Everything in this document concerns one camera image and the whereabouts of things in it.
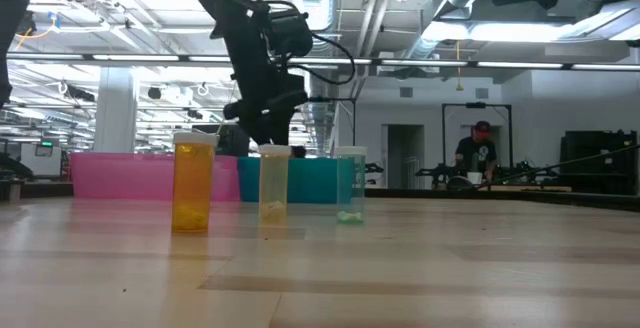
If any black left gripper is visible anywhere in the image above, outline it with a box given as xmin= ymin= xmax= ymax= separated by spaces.
xmin=223 ymin=32 xmax=309 ymax=146

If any pale yellow pill bottle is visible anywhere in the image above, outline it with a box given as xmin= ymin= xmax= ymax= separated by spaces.
xmin=258 ymin=144 xmax=292 ymax=224

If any orange bottle with yellow pills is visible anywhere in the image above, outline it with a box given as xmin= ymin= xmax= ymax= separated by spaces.
xmin=171 ymin=131 xmax=220 ymax=234

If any green pill bottle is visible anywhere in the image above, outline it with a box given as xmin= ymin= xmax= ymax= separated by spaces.
xmin=335 ymin=146 xmax=369 ymax=225

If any blue plastic bin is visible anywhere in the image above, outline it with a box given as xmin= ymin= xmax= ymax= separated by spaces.
xmin=236 ymin=156 xmax=357 ymax=205

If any pink plastic bin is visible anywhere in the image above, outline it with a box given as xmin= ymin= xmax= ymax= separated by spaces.
xmin=69 ymin=151 xmax=242 ymax=203

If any black background monitor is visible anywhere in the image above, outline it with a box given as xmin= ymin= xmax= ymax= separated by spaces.
xmin=192 ymin=123 xmax=252 ymax=158

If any long ceiling light strip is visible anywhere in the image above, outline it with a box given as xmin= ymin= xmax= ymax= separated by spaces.
xmin=7 ymin=52 xmax=640 ymax=72

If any white room pillar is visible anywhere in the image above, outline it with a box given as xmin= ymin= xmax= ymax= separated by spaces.
xmin=93 ymin=65 xmax=139 ymax=154

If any person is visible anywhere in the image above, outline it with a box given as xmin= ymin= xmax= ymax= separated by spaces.
xmin=453 ymin=120 xmax=500 ymax=184

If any black background cabinet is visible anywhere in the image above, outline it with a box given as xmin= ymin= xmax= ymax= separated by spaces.
xmin=559 ymin=129 xmax=640 ymax=197

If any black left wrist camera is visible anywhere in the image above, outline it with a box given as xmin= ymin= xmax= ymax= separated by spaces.
xmin=263 ymin=8 xmax=315 ymax=59

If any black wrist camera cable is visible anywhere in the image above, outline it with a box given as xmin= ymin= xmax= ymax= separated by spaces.
xmin=259 ymin=0 xmax=357 ymax=87

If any thin black cable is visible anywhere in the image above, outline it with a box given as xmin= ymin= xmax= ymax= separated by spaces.
xmin=474 ymin=142 xmax=640 ymax=190

